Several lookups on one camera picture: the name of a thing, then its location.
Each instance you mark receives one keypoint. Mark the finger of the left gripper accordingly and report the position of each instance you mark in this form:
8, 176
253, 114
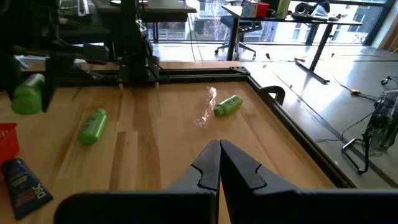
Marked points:
6, 74
48, 87

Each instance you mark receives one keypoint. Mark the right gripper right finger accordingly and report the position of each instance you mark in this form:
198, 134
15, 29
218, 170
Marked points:
242, 186

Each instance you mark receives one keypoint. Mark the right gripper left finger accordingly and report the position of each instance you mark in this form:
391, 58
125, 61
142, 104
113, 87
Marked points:
208, 174

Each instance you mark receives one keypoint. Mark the green travel bottle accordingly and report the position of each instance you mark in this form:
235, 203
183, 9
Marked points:
228, 105
28, 96
93, 126

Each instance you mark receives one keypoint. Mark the blue white toothbrush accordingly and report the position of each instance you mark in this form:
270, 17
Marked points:
206, 107

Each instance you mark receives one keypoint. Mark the dark blue DSC tube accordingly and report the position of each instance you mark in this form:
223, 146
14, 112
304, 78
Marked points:
25, 189

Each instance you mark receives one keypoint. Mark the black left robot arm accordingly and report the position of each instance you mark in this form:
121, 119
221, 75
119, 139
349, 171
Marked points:
133, 46

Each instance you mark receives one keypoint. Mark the red plastic basket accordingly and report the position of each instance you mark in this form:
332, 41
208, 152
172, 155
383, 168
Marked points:
7, 143

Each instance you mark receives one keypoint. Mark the grey desk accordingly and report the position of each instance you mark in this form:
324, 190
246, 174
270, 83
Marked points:
149, 11

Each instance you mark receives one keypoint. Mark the black office chair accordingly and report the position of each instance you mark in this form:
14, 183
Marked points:
242, 28

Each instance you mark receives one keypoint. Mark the black floor fan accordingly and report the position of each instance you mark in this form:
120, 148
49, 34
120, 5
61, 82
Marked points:
382, 124

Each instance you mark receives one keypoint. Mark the black standing desk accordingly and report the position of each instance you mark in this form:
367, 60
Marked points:
320, 43

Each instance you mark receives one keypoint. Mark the white blue box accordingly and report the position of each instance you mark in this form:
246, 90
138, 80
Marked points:
248, 8

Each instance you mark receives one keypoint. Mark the red box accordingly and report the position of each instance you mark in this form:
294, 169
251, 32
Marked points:
262, 9

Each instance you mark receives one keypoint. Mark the yellow cylinder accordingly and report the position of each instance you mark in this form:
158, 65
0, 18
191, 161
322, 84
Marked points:
283, 9

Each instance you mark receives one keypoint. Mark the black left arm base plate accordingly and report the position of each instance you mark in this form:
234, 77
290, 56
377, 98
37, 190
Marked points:
138, 76

